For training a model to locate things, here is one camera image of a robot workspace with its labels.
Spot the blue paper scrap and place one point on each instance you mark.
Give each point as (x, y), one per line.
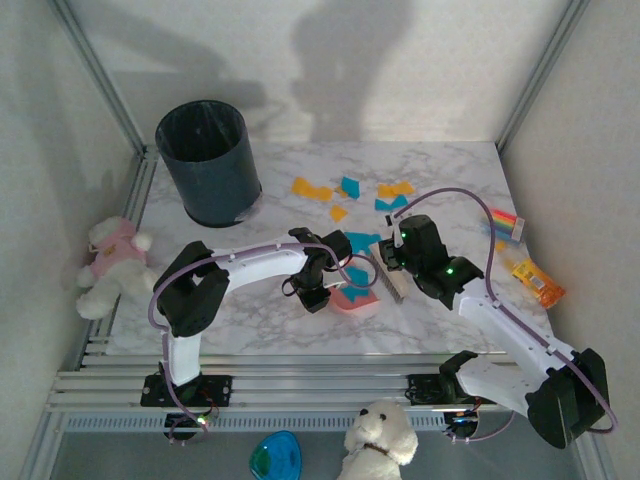
(357, 276)
(356, 294)
(383, 204)
(351, 187)
(376, 239)
(400, 201)
(357, 241)

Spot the cream brush grey bristles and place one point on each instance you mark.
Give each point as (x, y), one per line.
(393, 286)

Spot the pink plastic dustpan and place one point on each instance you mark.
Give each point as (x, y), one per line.
(340, 303)

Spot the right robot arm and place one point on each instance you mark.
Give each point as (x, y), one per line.
(505, 325)

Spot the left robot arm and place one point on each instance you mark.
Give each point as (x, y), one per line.
(260, 265)

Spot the small orange paper scrap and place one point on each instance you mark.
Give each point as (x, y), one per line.
(500, 245)
(341, 191)

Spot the colourful marker pack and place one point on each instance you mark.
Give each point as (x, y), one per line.
(502, 218)

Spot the orange snack packet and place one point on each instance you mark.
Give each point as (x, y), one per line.
(537, 282)

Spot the dark blue trash bin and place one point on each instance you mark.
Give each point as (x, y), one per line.
(220, 185)

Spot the white plush dog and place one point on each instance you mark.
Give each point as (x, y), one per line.
(380, 440)

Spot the blue plastic bowl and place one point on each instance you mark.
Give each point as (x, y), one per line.
(275, 457)

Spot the plush toy pink outfit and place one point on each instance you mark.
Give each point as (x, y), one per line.
(117, 250)

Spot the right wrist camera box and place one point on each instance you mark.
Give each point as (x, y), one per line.
(391, 220)

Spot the aluminium frame base rails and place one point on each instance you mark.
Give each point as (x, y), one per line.
(320, 387)

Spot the aluminium side rail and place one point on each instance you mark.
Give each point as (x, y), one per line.
(141, 185)

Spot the aluminium frame post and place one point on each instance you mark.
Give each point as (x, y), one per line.
(100, 80)
(542, 75)

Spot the aluminium frame leg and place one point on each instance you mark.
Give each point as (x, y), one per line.
(42, 450)
(595, 460)

